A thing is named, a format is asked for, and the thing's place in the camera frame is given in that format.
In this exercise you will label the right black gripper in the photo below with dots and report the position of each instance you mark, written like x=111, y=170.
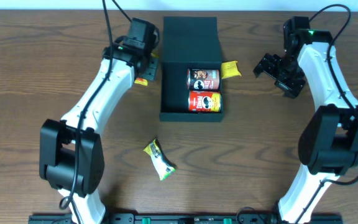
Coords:
x=282, y=76

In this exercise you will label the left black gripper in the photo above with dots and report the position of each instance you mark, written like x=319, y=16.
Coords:
x=151, y=69

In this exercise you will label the yellow peanut butter sandwich packet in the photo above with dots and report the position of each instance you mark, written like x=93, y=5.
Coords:
x=141, y=81

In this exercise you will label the black gift box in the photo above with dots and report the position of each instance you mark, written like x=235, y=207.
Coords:
x=188, y=43

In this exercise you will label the dark brown Pringles can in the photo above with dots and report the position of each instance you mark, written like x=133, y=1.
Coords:
x=203, y=80

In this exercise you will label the red Pringles can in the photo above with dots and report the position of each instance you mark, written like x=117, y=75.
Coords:
x=204, y=101

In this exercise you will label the green white snack packet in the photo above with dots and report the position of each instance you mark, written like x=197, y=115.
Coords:
x=162, y=165

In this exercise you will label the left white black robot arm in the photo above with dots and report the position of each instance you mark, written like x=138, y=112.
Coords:
x=71, y=153

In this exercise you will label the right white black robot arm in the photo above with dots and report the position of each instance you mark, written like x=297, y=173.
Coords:
x=328, y=147

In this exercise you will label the small yellow snack packet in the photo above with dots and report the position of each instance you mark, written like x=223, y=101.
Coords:
x=230, y=69

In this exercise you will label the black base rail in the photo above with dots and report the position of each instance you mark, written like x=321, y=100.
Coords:
x=129, y=218

